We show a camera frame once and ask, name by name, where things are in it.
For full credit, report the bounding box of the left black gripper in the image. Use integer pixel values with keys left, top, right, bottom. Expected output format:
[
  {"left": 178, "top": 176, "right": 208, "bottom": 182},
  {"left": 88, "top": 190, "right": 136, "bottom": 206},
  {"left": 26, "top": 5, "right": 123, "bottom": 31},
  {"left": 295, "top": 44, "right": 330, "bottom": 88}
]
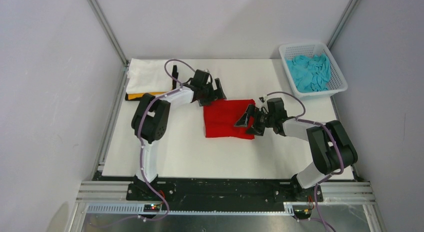
[{"left": 197, "top": 78, "right": 225, "bottom": 106}]

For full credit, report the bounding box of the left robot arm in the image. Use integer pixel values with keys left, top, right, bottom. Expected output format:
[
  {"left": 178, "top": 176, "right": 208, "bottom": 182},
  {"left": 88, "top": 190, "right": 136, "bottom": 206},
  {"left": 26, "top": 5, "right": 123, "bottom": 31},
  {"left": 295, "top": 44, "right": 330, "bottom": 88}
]
[{"left": 131, "top": 70, "right": 226, "bottom": 200}]

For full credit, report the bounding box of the controller board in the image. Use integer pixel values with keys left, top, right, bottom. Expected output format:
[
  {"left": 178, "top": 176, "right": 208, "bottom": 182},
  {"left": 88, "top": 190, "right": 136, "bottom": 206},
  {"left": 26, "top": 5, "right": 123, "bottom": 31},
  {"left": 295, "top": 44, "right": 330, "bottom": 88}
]
[
  {"left": 293, "top": 209, "right": 313, "bottom": 221},
  {"left": 143, "top": 204, "right": 162, "bottom": 213}
]

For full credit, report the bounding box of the aluminium frame rail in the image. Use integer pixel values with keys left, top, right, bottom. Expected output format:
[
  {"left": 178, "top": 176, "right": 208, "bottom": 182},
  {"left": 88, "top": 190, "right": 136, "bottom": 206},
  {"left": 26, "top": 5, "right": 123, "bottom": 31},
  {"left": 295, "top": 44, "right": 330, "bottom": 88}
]
[{"left": 65, "top": 181, "right": 387, "bottom": 232}]

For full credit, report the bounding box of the white folded t shirt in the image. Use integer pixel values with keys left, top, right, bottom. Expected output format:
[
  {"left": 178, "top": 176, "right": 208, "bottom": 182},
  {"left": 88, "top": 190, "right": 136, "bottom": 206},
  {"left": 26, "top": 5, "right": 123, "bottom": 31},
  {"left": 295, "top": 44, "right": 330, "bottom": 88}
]
[{"left": 126, "top": 58, "right": 173, "bottom": 94}]

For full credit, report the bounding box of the blue t shirt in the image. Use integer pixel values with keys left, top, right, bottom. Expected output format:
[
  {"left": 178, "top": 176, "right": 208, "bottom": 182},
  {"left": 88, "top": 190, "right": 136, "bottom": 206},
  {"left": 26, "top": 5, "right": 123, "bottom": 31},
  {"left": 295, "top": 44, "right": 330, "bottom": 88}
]
[{"left": 285, "top": 54, "right": 332, "bottom": 93}]

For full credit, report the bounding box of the left corner aluminium post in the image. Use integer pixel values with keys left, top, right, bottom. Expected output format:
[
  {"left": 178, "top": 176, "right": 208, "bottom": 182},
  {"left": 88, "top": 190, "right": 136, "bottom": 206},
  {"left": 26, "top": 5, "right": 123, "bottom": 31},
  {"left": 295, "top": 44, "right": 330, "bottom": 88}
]
[{"left": 82, "top": 0, "right": 129, "bottom": 67}]

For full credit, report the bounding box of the right controller board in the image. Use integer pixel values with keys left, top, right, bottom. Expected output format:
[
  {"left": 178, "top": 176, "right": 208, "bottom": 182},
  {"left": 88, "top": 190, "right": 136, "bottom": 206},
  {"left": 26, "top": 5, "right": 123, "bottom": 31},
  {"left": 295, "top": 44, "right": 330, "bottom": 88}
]
[{"left": 293, "top": 209, "right": 313, "bottom": 221}]

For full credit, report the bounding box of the purple cable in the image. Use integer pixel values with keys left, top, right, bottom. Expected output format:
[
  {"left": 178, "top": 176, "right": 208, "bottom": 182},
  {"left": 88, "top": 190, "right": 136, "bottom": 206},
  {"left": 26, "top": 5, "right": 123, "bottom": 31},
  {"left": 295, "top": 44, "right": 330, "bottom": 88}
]
[
  {"left": 266, "top": 91, "right": 345, "bottom": 232},
  {"left": 137, "top": 59, "right": 196, "bottom": 223}
]

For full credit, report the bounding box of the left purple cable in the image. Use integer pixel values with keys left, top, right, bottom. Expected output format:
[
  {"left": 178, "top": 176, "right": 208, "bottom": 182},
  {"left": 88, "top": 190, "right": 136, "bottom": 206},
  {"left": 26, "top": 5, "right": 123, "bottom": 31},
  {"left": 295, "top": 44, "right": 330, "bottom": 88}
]
[{"left": 137, "top": 59, "right": 196, "bottom": 223}]

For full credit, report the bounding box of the left controller board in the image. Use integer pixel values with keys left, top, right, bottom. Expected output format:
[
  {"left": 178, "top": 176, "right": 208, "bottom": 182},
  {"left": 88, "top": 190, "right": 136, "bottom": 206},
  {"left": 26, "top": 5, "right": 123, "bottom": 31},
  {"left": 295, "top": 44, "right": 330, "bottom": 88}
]
[{"left": 143, "top": 204, "right": 162, "bottom": 213}]

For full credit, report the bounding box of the white plastic basket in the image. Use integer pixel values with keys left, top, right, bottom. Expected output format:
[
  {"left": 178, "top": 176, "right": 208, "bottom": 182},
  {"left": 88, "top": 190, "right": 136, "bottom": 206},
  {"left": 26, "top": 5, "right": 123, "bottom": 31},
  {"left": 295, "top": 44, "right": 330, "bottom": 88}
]
[{"left": 278, "top": 42, "right": 348, "bottom": 98}]

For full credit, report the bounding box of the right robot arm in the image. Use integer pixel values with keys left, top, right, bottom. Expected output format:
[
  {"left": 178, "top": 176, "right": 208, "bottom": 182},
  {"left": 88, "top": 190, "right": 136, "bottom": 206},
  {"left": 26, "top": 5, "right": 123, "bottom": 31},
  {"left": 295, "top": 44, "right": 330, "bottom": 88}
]
[{"left": 234, "top": 98, "right": 358, "bottom": 201}]

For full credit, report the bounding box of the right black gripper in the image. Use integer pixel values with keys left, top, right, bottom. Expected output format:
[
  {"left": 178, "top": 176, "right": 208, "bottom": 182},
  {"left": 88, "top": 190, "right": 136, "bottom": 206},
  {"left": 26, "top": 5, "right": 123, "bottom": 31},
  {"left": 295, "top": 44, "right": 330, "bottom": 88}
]
[{"left": 234, "top": 104, "right": 276, "bottom": 136}]

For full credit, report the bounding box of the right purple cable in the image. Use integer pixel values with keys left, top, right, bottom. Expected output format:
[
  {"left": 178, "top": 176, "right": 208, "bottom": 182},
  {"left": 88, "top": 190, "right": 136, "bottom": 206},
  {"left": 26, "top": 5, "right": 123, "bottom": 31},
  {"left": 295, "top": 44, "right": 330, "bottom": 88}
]
[{"left": 266, "top": 91, "right": 345, "bottom": 232}]

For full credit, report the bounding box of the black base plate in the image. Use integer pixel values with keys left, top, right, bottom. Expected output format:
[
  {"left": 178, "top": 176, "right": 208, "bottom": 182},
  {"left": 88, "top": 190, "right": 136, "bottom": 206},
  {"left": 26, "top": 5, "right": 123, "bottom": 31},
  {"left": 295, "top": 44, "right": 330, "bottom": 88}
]
[{"left": 125, "top": 177, "right": 324, "bottom": 213}]

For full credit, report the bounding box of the corner aluminium post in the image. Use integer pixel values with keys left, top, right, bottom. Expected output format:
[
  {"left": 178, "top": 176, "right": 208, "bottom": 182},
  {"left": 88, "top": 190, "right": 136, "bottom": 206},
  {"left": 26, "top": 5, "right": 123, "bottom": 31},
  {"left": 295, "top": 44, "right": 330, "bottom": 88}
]
[
  {"left": 326, "top": 0, "right": 361, "bottom": 49},
  {"left": 82, "top": 0, "right": 129, "bottom": 67}
]

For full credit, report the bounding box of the red t shirt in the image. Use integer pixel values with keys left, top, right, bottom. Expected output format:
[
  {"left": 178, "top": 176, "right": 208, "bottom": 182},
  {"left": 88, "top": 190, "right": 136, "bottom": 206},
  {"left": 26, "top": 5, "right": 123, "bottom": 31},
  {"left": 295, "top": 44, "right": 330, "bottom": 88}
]
[{"left": 203, "top": 99, "right": 255, "bottom": 140}]

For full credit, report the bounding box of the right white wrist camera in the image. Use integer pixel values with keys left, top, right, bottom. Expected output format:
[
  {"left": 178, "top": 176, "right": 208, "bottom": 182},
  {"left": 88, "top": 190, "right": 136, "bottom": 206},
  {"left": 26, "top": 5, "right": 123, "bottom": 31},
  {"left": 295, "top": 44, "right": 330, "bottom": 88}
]
[{"left": 259, "top": 95, "right": 268, "bottom": 108}]

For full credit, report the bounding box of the yellow folded t shirt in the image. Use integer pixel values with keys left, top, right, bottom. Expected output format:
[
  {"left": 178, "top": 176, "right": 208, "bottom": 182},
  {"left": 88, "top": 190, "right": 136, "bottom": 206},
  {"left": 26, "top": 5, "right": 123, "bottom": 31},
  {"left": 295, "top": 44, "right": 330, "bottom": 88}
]
[{"left": 125, "top": 92, "right": 164, "bottom": 101}]

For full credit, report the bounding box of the right corner aluminium post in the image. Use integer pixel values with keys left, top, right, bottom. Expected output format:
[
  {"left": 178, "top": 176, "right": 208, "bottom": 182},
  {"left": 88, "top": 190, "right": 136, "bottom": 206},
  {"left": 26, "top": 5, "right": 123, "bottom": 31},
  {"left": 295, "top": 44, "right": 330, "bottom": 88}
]
[{"left": 326, "top": 0, "right": 361, "bottom": 49}]

